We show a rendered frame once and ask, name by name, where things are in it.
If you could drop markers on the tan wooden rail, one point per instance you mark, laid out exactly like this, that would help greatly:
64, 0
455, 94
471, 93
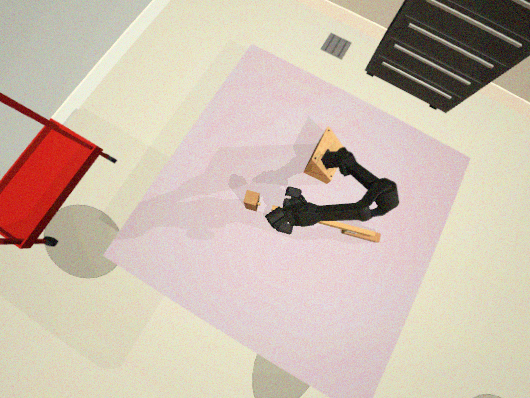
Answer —
343, 226

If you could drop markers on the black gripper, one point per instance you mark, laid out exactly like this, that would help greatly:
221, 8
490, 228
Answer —
293, 192

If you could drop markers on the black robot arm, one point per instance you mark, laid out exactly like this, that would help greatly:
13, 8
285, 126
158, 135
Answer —
298, 212

